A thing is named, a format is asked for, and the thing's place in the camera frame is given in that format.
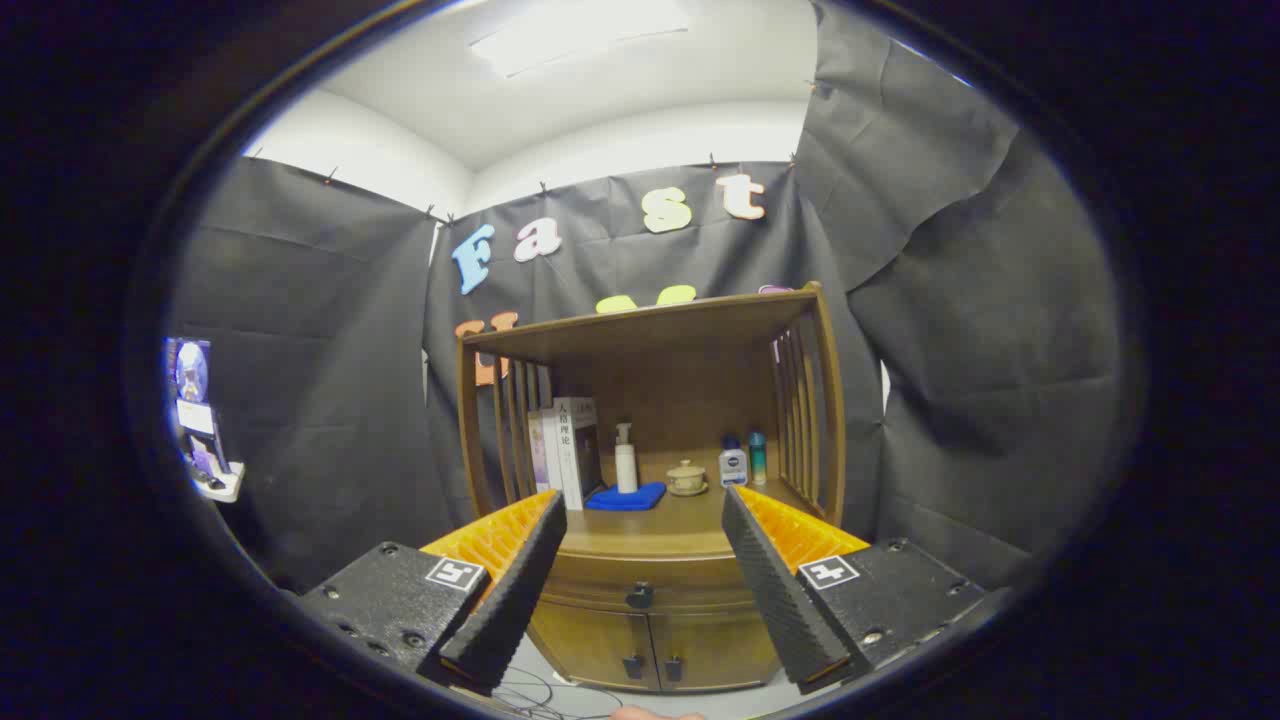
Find white book with dark cover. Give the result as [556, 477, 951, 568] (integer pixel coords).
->
[553, 397, 604, 511]

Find wooden cabinet with slatted sides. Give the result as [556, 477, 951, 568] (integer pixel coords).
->
[456, 282, 849, 694]

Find wooden cabinet door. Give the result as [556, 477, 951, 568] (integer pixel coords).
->
[528, 600, 661, 693]
[648, 608, 783, 693]

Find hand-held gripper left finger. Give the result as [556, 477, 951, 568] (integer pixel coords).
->
[298, 490, 568, 693]

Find blue cloth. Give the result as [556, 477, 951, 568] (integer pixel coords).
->
[585, 482, 668, 512]

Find tangled black cables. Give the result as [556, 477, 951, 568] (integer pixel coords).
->
[490, 668, 626, 719]

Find wooden countertop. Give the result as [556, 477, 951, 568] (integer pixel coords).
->
[560, 478, 831, 559]

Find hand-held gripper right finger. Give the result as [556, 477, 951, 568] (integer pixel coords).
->
[722, 486, 986, 696]

